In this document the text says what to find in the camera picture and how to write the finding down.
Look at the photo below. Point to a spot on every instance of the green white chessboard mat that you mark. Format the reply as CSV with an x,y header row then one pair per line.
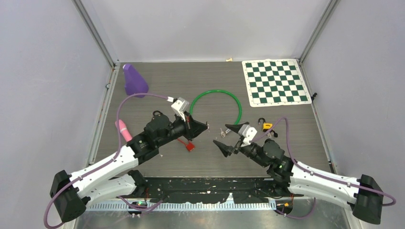
x,y
275,82

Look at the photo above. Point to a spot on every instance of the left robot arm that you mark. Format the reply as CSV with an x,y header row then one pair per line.
x,y
115,175

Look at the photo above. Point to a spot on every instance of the purple plastic cone block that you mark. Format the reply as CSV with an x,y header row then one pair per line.
x,y
134,82

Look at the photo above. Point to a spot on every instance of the yellow Opel padlock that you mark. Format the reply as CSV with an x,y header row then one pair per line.
x,y
266,126

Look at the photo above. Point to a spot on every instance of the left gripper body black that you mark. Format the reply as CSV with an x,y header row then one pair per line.
x,y
186,126

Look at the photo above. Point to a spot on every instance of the black Kaijing padlock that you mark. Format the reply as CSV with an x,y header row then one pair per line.
x,y
156,113

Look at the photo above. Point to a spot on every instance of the aluminium frame rail front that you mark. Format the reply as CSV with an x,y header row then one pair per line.
x,y
146,203

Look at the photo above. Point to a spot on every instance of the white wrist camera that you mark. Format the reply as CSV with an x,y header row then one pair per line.
x,y
179,106
247,133

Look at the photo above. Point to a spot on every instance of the red cable padlock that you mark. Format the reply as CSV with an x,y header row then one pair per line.
x,y
188,145

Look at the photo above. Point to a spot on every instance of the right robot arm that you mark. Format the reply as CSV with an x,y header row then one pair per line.
x,y
363,196

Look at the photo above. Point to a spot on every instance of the pink marker pen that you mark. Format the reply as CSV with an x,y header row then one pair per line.
x,y
122,128

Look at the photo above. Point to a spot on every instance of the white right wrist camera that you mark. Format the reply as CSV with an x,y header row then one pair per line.
x,y
247,133

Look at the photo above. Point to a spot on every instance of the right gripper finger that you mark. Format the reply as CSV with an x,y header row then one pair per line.
x,y
240,129
225,149

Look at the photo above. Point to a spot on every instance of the small silver key bunch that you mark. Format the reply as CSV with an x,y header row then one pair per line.
x,y
224,133

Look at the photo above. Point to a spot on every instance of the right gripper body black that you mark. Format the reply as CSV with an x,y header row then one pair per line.
x,y
244,149

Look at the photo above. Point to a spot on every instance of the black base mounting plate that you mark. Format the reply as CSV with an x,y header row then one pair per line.
x,y
211,190

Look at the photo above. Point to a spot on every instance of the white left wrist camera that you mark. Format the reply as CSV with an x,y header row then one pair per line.
x,y
179,106

